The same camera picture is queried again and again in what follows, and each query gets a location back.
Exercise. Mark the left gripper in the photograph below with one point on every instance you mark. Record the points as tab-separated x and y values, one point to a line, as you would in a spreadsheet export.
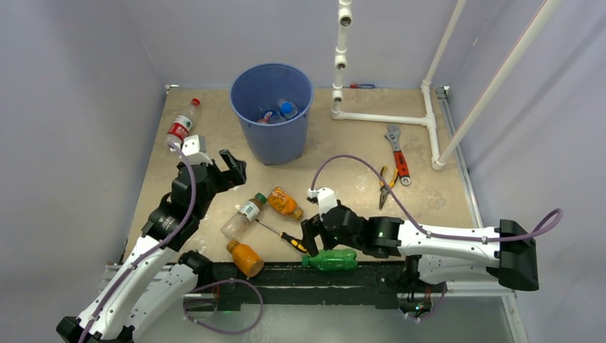
235	166

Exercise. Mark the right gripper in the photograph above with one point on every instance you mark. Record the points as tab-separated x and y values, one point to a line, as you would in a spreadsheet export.
311	228

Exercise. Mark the green plastic bottle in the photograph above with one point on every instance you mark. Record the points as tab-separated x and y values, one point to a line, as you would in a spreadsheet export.
332	260

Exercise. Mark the orange pouch gold cap bottle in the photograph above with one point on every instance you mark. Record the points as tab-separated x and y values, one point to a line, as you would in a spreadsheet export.
284	204

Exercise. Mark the large Pepsi bottle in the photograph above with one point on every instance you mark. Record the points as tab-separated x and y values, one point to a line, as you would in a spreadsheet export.
271	117

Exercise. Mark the small Pepsi bottle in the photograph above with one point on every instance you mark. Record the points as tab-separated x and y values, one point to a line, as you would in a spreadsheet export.
287	109

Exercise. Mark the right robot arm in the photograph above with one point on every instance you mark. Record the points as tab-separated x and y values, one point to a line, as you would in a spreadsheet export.
506	253

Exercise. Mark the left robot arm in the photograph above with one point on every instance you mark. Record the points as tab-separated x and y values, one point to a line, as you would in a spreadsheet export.
132	300

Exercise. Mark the blue plastic bin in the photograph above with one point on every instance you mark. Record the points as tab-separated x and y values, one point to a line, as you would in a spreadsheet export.
272	102

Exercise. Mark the black yellow screwdriver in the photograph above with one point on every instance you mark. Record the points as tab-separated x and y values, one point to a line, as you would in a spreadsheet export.
292	241

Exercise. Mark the green cap tea bottle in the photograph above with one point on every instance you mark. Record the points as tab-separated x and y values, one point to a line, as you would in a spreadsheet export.
244	216

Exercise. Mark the orange juice bottle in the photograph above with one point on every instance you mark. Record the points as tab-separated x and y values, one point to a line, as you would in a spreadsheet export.
245	258

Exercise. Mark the red label clear bottle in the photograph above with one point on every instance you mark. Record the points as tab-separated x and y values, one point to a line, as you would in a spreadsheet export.
183	123

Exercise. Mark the red blue screwdriver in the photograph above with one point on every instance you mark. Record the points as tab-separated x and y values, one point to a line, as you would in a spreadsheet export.
360	86

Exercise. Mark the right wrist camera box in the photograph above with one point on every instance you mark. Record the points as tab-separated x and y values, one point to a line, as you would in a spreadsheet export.
324	198

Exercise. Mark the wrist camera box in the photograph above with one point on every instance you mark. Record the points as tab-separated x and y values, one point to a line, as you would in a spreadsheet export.
324	198
194	149

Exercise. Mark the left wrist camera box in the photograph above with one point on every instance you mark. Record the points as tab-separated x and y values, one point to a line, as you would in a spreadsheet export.
194	149

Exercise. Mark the yellow handled pliers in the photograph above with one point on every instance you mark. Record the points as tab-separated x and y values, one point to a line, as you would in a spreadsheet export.
385	187

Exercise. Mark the red handled adjustable wrench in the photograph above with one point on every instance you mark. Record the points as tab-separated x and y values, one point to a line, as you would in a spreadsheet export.
392	136

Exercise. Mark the white PVC pipe frame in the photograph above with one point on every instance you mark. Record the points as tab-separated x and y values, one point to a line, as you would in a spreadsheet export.
438	158

